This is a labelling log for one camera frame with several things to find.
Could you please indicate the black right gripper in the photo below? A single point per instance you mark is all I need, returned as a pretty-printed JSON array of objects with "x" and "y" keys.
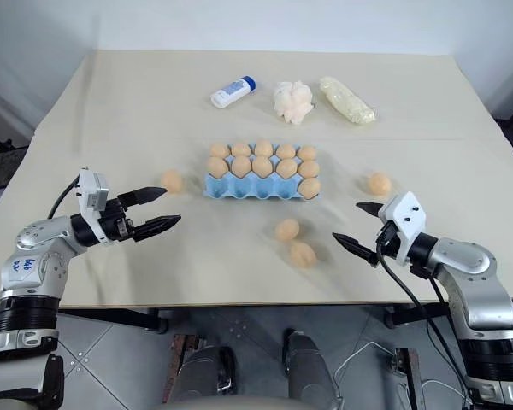
[{"x": 388, "y": 239}]

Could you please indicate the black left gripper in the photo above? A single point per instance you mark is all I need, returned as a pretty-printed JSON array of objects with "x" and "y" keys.
[{"x": 119, "y": 222}]

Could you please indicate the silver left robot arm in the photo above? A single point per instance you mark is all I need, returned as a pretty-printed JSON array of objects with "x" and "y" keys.
[{"x": 38, "y": 239}]

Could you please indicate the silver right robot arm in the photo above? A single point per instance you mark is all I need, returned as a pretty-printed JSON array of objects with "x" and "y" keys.
[{"x": 466, "y": 260}]

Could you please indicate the blue egg carton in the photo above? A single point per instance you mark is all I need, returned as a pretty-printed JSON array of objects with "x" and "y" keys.
[{"x": 239, "y": 191}]

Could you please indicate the brown egg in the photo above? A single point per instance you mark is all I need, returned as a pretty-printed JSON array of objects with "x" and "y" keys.
[
  {"x": 310, "y": 188},
  {"x": 219, "y": 150},
  {"x": 217, "y": 166},
  {"x": 171, "y": 181},
  {"x": 263, "y": 148},
  {"x": 287, "y": 229},
  {"x": 240, "y": 166},
  {"x": 261, "y": 166},
  {"x": 308, "y": 169},
  {"x": 287, "y": 168},
  {"x": 241, "y": 149},
  {"x": 379, "y": 183},
  {"x": 303, "y": 254},
  {"x": 307, "y": 153},
  {"x": 286, "y": 150}
]

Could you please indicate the clear bag with pale contents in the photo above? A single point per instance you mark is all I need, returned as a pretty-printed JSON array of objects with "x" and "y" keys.
[{"x": 346, "y": 100}]

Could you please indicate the white bottle with blue cap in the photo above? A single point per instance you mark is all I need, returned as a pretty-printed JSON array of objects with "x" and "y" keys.
[{"x": 231, "y": 91}]

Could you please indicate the black metal stand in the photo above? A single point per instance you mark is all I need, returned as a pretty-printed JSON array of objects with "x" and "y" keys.
[{"x": 4, "y": 164}]

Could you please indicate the dark rounded robot leg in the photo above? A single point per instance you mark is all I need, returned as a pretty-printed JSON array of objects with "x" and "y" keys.
[
  {"x": 308, "y": 371},
  {"x": 207, "y": 371}
]

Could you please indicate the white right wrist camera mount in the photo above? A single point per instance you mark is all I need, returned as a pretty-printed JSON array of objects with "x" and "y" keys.
[{"x": 404, "y": 213}]

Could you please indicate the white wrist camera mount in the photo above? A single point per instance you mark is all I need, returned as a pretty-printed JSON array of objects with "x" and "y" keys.
[
  {"x": 404, "y": 213},
  {"x": 93, "y": 190}
]

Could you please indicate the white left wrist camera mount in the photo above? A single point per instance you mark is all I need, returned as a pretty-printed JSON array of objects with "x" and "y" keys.
[{"x": 93, "y": 190}]

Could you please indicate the black table frame bracket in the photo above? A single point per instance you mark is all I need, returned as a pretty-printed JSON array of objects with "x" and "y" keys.
[
  {"x": 410, "y": 316},
  {"x": 124, "y": 318}
]

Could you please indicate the rusty metal post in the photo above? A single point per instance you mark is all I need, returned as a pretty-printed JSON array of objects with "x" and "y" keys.
[
  {"x": 177, "y": 367},
  {"x": 410, "y": 376}
]

